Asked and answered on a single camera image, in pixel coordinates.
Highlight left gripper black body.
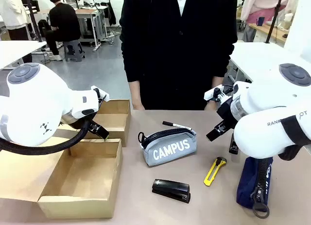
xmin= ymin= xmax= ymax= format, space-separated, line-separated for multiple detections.
xmin=60 ymin=110 xmax=99 ymax=131

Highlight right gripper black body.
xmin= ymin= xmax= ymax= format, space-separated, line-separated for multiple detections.
xmin=216 ymin=101 xmax=240 ymax=130

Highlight black stapler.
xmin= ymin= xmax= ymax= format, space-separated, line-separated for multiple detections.
xmin=152 ymin=178 xmax=191 ymax=204
xmin=228 ymin=132 xmax=240 ymax=155

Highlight black marker pen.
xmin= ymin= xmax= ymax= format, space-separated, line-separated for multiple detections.
xmin=162 ymin=121 xmax=193 ymax=131

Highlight yellow utility knife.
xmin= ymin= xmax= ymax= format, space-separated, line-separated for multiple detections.
xmin=203 ymin=156 xmax=228 ymax=187

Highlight grey CAMPUS pencil case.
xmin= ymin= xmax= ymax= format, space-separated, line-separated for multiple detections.
xmin=138 ymin=127 xmax=198 ymax=167

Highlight large cardboard box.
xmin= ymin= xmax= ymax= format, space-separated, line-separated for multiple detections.
xmin=0 ymin=135 xmax=123 ymax=220

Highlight navy CAMPUS pencil case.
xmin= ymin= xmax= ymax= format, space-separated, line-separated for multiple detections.
xmin=236 ymin=156 xmax=274 ymax=220

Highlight person's right forearm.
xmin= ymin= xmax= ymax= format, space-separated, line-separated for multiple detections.
xmin=128 ymin=80 xmax=144 ymax=106

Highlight person's left forearm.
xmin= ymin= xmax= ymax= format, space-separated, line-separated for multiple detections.
xmin=211 ymin=75 xmax=224 ymax=89

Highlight person's right hand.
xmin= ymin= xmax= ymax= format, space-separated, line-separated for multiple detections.
xmin=132 ymin=101 xmax=146 ymax=111

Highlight white desk grey legs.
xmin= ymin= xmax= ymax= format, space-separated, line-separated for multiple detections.
xmin=227 ymin=41 xmax=311 ymax=85

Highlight grey plastic stool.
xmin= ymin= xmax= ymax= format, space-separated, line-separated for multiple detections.
xmin=63 ymin=39 xmax=86 ymax=62

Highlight person's black cardigan torso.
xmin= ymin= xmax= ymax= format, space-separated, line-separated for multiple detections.
xmin=119 ymin=0 xmax=239 ymax=111

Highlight wooden background table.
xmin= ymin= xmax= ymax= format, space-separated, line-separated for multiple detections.
xmin=249 ymin=22 xmax=287 ymax=45

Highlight background workbench wooden top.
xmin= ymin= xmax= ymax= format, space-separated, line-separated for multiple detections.
xmin=72 ymin=7 xmax=109 ymax=52

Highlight background person in black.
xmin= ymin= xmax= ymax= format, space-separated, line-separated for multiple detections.
xmin=45 ymin=0 xmax=82 ymax=62

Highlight black backpack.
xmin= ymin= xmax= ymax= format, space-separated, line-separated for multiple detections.
xmin=37 ymin=19 xmax=52 ymax=38

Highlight black tripod pole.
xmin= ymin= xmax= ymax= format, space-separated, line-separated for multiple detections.
xmin=265 ymin=0 xmax=285 ymax=44
xmin=24 ymin=0 xmax=43 ymax=43

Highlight background person in pink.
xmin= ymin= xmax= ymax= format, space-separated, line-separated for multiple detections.
xmin=240 ymin=0 xmax=301 ymax=42

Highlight white jar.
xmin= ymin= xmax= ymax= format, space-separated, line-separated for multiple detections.
xmin=283 ymin=13 xmax=294 ymax=29

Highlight background person white jacket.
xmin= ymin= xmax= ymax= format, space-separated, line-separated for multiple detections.
xmin=0 ymin=0 xmax=34 ymax=64

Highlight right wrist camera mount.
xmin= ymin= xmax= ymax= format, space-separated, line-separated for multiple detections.
xmin=203 ymin=84 xmax=234 ymax=104

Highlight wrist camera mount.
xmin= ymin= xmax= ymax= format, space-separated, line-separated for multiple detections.
xmin=91 ymin=86 xmax=110 ymax=106
xmin=203 ymin=84 xmax=234 ymax=104

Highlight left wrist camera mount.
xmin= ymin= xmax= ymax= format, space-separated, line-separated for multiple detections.
xmin=91 ymin=86 xmax=110 ymax=106

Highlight black braided arm hose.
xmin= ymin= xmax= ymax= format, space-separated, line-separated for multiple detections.
xmin=0 ymin=119 xmax=92 ymax=156

